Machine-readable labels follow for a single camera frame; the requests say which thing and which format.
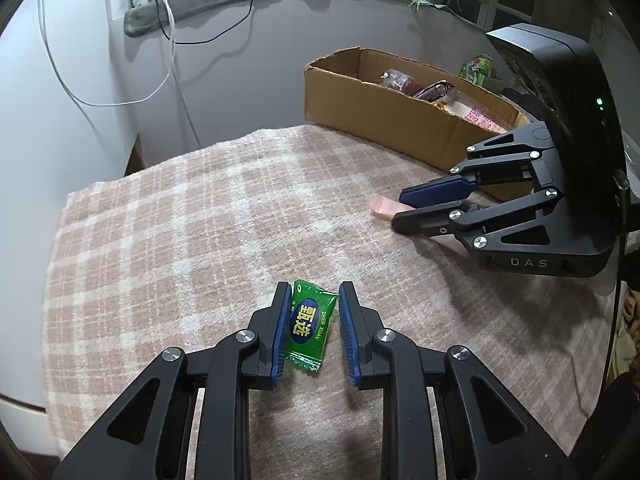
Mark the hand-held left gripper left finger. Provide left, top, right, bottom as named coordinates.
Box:
left=52, top=281, right=293, bottom=480

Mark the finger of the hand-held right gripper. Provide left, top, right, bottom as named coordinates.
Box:
left=400, top=125, right=555, bottom=209
left=391, top=187, right=564, bottom=252

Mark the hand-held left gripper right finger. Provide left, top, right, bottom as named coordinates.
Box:
left=338, top=281, right=571, bottom=480

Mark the green candy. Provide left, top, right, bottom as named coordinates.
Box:
left=284, top=279, right=341, bottom=373

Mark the pink candy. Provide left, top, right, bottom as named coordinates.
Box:
left=371, top=195, right=418, bottom=223

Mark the clear pink printed packet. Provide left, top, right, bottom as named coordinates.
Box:
left=462, top=102, right=521, bottom=136

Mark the cardboard box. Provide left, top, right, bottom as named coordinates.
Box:
left=303, top=46, right=536, bottom=203

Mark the dark chocolate bar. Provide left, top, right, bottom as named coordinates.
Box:
left=412, top=80, right=458, bottom=102

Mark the dark red packaged cake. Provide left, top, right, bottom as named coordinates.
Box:
left=378, top=68, right=426, bottom=96

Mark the green printed bag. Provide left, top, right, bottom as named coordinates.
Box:
left=459, top=55, right=498, bottom=86

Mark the plaid blanket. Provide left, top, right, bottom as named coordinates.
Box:
left=42, top=125, right=616, bottom=461

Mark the beige cloth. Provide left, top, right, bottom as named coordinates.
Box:
left=617, top=285, right=640, bottom=376

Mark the grey windowsill cloth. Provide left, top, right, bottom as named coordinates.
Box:
left=122, top=0, right=493, bottom=38

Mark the black cable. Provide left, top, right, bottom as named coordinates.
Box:
left=165, top=0, right=276, bottom=43

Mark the long white cable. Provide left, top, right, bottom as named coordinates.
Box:
left=35, top=0, right=176, bottom=108

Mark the white charger cable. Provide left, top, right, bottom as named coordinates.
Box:
left=157, top=0, right=203, bottom=151

